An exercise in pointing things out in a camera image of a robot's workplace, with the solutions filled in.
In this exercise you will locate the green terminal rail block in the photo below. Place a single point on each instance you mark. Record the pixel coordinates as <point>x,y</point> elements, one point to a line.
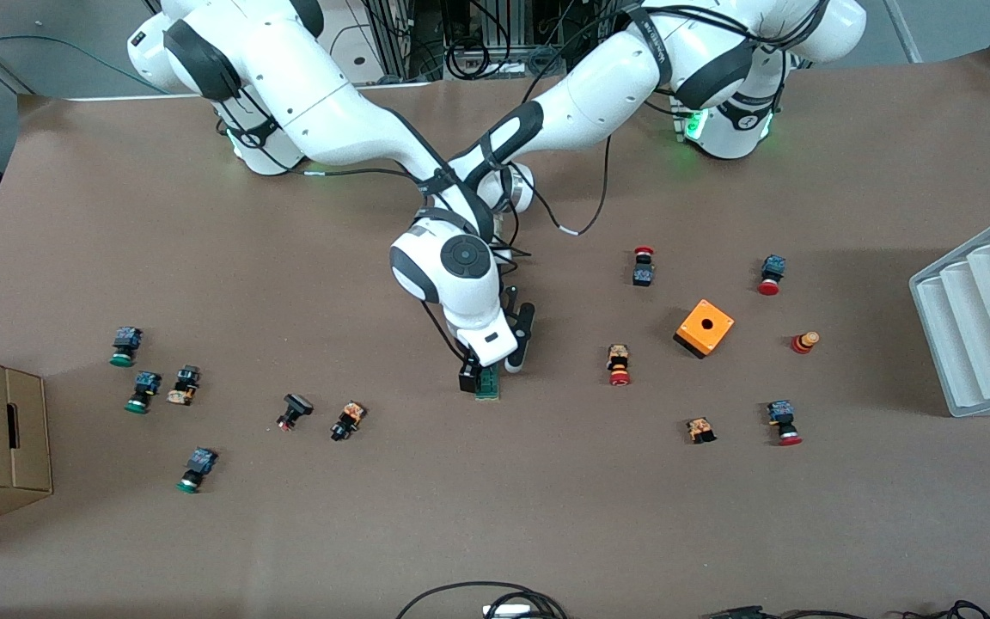
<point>490,387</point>

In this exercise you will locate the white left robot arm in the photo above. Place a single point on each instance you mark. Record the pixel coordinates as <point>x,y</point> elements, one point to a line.
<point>598,86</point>

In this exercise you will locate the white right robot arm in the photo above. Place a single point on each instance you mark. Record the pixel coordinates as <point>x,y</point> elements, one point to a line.
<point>306,94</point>

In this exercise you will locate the red mushroom button orange block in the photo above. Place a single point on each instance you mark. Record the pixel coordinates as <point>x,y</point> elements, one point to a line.
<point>619,364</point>

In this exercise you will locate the red pushbutton black contact block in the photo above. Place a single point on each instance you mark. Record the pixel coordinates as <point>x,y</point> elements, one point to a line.
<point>643,268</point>

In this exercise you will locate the small orange contact block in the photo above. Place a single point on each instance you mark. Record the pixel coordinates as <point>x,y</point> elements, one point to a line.
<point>700,429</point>

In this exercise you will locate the red mushroom button blue block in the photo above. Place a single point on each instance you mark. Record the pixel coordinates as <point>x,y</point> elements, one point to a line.
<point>772,273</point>
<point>783,421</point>

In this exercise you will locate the green pushbutton blue contact block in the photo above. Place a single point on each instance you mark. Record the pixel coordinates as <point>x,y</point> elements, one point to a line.
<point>124,344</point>
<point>143,391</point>
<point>197,468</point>

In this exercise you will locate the red orange button head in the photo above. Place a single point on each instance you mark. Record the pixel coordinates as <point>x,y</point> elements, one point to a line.
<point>804,342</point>

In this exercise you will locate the white mounting plate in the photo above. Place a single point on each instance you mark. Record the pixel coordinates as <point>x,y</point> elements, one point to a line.
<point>353,43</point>

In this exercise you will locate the white ridged tray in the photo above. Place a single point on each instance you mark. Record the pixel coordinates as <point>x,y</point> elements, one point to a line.
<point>985,327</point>

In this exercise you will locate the black square-head switch red tip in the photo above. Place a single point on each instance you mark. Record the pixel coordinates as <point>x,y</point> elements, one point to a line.
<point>295,408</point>

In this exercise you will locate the orange button enclosure box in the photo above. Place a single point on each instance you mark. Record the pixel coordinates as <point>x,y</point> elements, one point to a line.
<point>701,331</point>

